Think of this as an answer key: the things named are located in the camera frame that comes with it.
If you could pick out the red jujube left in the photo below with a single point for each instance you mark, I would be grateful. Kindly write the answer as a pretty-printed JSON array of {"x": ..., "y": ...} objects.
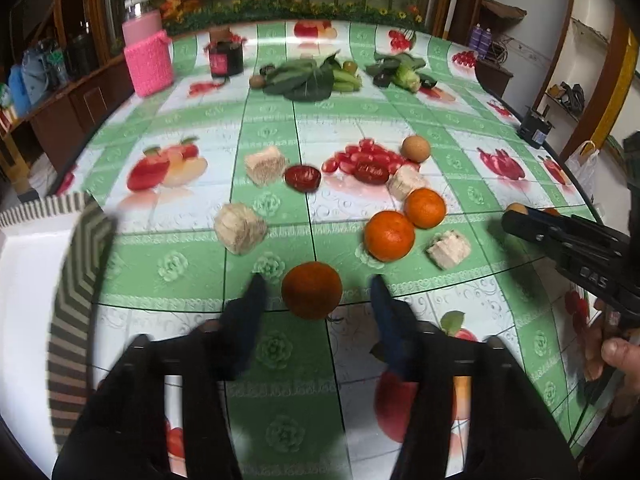
[{"x": 303, "y": 178}]

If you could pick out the corn and vegetable pile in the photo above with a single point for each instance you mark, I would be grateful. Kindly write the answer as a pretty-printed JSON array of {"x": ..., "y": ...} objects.
[{"x": 403, "y": 70}]

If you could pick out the grey blue kettle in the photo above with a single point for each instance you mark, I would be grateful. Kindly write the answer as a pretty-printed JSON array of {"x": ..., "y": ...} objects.
[{"x": 43, "y": 72}]

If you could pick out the dark jar pink label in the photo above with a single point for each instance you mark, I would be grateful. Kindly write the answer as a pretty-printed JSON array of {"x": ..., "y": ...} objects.
[{"x": 225, "y": 52}]

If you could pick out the green leafy vegetable pile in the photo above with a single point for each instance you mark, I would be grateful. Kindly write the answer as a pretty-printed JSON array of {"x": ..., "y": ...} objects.
[{"x": 308, "y": 81}]

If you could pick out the orange tangerine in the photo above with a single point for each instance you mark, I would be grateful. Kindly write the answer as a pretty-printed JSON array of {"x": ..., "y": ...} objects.
[
  {"x": 312, "y": 290},
  {"x": 388, "y": 236},
  {"x": 425, "y": 208}
]

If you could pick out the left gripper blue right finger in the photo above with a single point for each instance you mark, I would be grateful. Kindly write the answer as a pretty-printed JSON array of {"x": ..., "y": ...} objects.
[{"x": 397, "y": 327}]

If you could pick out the blue thermos jug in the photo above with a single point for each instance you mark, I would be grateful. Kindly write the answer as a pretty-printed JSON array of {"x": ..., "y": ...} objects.
[{"x": 20, "y": 98}]

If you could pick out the brown kiwi fruit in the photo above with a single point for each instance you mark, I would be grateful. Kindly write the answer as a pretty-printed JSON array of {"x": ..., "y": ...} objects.
[{"x": 257, "y": 81}]

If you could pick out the small black box device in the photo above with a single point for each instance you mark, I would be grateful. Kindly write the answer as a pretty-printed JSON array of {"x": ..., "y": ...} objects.
[{"x": 534, "y": 128}]

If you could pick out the purple spray cans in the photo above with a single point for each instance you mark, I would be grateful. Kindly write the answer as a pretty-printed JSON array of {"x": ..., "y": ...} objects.
[{"x": 480, "y": 40}]

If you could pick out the red jujube right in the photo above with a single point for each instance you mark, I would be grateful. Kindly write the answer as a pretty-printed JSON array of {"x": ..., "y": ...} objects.
[{"x": 373, "y": 173}]

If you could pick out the orange tangerine back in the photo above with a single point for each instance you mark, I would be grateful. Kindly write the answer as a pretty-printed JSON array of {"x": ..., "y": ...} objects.
[{"x": 425, "y": 208}]

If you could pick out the brown longan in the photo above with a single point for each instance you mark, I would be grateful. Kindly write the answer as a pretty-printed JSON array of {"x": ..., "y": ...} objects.
[
  {"x": 517, "y": 207},
  {"x": 416, "y": 149}
]

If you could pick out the white striped tray box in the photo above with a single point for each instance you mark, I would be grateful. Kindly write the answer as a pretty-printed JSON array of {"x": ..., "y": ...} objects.
[{"x": 53, "y": 255}]

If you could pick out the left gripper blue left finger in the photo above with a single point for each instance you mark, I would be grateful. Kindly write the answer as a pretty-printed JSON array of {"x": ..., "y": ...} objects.
[{"x": 240, "y": 326}]

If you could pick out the wooden cabinet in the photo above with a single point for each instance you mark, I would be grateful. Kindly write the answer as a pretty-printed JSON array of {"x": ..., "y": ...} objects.
[{"x": 60, "y": 127}]

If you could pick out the brown longan on table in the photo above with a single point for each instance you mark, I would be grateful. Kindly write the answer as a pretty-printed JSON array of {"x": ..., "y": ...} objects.
[{"x": 416, "y": 149}]

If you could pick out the right hand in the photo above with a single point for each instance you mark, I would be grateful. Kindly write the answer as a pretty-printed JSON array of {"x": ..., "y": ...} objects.
[{"x": 620, "y": 352}]

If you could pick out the red jujube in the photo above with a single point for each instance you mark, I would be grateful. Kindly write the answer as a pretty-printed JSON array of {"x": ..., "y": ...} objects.
[
  {"x": 303, "y": 178},
  {"x": 373, "y": 173}
]

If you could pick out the pink knitted sleeve bottle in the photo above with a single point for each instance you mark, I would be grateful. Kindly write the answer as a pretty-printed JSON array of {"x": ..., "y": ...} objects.
[{"x": 146, "y": 48}]

